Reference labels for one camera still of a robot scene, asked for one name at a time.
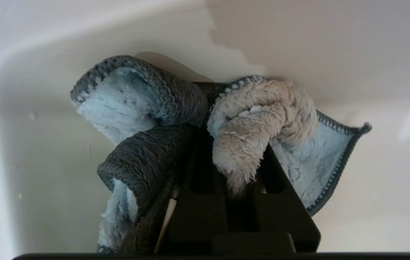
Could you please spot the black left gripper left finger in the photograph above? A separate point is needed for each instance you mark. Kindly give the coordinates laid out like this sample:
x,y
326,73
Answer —
x,y
199,216

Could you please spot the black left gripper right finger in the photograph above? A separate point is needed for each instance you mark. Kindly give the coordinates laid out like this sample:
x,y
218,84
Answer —
x,y
281,220

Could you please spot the blue grey cleaning cloth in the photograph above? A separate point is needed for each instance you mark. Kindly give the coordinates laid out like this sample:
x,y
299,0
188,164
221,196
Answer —
x,y
140,159

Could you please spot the white ceramic sink basin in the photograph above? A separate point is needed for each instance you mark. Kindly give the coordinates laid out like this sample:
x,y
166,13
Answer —
x,y
371,54

